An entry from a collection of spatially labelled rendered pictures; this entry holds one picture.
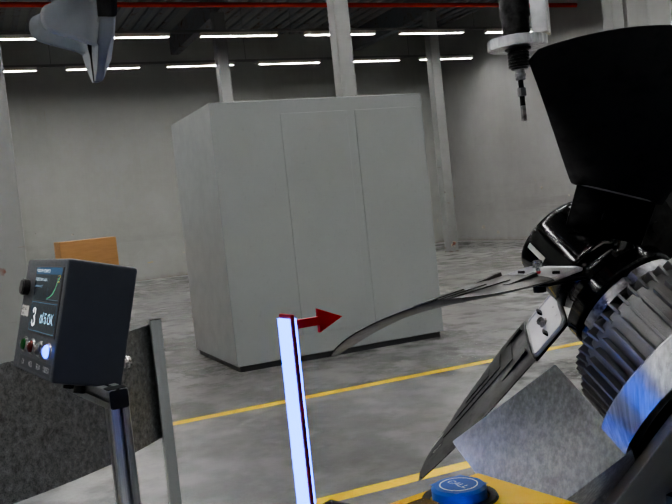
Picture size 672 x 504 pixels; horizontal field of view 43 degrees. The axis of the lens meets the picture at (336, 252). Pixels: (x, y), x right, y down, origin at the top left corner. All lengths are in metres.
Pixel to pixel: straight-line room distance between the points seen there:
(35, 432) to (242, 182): 4.70
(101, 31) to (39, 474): 2.06
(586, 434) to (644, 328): 0.13
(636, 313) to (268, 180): 6.31
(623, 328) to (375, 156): 6.65
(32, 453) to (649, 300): 2.03
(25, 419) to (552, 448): 1.90
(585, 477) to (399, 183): 6.76
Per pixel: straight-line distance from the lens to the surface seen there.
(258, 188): 7.12
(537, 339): 1.12
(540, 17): 1.03
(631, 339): 0.96
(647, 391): 0.92
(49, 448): 2.69
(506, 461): 0.99
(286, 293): 7.20
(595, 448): 0.98
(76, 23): 0.75
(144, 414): 2.99
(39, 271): 1.49
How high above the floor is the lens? 1.29
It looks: 3 degrees down
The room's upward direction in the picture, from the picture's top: 6 degrees counter-clockwise
